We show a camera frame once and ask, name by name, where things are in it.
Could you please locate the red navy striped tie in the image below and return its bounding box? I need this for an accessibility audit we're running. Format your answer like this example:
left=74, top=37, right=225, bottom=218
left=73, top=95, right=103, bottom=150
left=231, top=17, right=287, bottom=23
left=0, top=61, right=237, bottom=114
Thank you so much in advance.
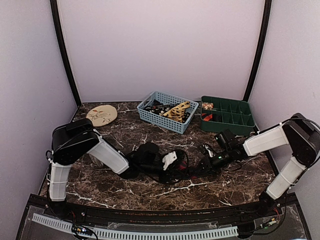
left=173, top=160, right=199, bottom=180

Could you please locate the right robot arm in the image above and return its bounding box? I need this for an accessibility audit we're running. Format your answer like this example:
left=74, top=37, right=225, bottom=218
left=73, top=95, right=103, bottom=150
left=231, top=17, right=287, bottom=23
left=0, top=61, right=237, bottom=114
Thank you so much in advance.
left=195, top=113, right=320, bottom=217

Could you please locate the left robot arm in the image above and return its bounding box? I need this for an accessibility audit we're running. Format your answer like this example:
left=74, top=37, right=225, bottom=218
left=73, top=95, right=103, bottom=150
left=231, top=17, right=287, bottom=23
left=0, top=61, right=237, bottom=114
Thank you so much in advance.
left=45, top=118, right=189, bottom=219

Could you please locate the rolled orange navy striped tie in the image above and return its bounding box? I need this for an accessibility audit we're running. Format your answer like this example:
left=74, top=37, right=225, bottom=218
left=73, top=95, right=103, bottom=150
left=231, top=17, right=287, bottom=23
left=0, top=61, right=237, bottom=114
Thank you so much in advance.
left=201, top=113, right=213, bottom=122

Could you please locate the green divided organizer tray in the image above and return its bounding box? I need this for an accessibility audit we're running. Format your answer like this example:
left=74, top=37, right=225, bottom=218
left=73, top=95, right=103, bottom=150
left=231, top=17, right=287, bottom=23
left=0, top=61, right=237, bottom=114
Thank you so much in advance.
left=200, top=96, right=256, bottom=136

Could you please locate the rolled cream tropical print tie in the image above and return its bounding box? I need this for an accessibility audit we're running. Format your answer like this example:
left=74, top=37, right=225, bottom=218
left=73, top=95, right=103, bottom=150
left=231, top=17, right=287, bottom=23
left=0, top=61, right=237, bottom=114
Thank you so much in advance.
left=201, top=102, right=214, bottom=111

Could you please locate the light blue plastic basket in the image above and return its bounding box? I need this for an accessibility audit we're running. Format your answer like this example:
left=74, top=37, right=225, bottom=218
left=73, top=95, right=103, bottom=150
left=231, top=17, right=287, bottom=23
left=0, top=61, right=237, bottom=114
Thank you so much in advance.
left=137, top=91, right=199, bottom=134

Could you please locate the yellow beetle print tie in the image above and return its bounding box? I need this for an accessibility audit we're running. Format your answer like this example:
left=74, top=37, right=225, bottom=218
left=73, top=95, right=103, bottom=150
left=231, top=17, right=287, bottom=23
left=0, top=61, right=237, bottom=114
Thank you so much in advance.
left=161, top=101, right=191, bottom=124

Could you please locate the black white floral tie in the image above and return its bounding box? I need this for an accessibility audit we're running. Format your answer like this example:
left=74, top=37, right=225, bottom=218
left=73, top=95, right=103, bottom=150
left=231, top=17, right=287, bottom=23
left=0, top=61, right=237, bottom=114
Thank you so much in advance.
left=144, top=100, right=179, bottom=117

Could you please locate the cream floral mug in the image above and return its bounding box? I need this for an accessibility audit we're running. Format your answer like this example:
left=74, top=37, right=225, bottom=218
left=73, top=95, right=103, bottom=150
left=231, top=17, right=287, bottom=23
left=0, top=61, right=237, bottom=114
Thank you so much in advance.
left=89, top=154, right=104, bottom=168

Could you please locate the beige floral plate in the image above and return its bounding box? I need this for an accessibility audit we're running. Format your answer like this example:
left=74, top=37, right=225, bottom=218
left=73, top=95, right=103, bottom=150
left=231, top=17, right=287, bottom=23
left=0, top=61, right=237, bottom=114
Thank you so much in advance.
left=86, top=104, right=118, bottom=127

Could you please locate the black front rail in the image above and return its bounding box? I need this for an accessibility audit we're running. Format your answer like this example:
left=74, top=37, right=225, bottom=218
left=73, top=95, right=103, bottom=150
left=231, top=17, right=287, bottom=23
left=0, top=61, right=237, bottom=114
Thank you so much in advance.
left=19, top=193, right=298, bottom=231

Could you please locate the grey slotted cable duct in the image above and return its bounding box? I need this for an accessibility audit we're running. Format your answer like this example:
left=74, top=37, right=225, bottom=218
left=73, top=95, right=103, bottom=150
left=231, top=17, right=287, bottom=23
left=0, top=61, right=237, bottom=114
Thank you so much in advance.
left=31, top=213, right=239, bottom=240

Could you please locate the black right frame post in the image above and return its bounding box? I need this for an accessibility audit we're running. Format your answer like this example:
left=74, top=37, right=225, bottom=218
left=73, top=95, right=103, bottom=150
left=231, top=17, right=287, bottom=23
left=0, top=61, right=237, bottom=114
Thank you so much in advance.
left=242, top=0, right=272, bottom=102

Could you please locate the black frame post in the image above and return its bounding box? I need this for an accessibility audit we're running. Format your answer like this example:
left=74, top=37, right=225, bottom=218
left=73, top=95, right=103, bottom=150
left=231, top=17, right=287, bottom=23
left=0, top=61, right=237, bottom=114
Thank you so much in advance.
left=49, top=0, right=82, bottom=108
left=242, top=0, right=272, bottom=102

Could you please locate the black left frame post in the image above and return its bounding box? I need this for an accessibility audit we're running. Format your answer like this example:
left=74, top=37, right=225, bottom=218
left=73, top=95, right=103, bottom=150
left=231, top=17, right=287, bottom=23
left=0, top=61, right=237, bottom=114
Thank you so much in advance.
left=49, top=0, right=82, bottom=108

